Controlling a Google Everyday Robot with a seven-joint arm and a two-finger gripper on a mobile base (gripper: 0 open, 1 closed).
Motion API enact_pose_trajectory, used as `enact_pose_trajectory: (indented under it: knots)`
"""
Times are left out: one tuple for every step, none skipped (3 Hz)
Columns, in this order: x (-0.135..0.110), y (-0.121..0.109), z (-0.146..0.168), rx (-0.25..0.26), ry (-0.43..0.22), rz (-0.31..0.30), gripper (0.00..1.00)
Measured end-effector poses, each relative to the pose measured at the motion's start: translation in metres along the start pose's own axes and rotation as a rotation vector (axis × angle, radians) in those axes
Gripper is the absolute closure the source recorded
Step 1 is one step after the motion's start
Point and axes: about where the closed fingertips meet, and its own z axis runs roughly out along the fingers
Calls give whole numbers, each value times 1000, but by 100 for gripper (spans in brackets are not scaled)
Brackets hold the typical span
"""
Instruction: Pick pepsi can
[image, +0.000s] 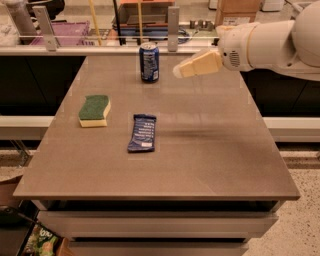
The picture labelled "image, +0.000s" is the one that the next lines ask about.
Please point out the blue pepsi can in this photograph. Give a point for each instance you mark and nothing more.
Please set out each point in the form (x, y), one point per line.
(149, 62)

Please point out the purple plastic crate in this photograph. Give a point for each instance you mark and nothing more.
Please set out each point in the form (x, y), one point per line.
(70, 33)

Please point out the green yellow sponge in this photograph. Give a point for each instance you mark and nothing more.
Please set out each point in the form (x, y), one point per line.
(94, 111)

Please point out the cardboard box with label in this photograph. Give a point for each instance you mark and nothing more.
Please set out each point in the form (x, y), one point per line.
(236, 12)

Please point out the blue snack packet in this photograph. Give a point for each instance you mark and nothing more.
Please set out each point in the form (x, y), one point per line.
(143, 134)

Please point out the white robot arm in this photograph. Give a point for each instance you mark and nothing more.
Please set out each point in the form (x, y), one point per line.
(290, 48)

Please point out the green chip bag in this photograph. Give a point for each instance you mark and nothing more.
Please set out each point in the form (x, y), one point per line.
(41, 242)

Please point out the middle metal railing post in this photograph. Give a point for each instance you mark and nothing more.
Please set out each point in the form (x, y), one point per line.
(173, 27)

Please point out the brown tray box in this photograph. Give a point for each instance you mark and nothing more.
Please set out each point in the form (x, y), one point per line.
(153, 12)

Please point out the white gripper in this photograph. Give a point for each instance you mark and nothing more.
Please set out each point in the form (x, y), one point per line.
(232, 50)

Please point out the metal railing post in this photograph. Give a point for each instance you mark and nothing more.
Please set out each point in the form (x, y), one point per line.
(173, 27)
(44, 22)

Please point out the grey drawer cabinet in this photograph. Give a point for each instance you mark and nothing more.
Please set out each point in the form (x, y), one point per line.
(158, 233)

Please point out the left metal railing post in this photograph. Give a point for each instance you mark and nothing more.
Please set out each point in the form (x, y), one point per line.
(44, 22)

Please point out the yellow stick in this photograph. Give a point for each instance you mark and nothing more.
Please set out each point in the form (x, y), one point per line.
(93, 14)

